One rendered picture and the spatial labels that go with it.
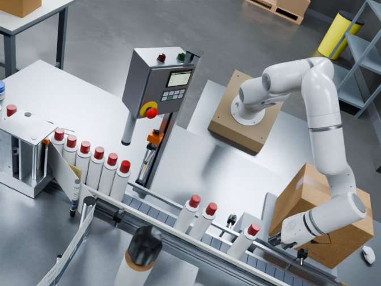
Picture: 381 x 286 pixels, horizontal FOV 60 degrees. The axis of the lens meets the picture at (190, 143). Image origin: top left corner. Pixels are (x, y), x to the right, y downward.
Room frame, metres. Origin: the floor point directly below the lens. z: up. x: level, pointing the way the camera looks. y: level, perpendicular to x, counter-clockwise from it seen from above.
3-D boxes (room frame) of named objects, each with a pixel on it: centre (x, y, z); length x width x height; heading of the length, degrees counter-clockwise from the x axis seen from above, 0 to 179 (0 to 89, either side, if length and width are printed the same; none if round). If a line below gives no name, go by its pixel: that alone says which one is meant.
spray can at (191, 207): (0.77, -0.10, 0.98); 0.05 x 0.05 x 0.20
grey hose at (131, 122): (0.89, 0.22, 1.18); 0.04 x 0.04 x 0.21
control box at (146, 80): (0.87, 0.17, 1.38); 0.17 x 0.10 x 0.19; 142
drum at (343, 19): (6.44, -1.67, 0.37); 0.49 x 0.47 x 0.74; 92
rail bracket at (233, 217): (0.84, -0.27, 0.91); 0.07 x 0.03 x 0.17; 177
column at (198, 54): (0.93, 0.10, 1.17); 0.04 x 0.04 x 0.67; 87
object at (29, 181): (0.71, 0.49, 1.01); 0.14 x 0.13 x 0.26; 87
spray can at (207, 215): (0.77, -0.16, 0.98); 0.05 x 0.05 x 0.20
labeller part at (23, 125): (0.71, 0.49, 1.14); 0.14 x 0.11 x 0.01; 87
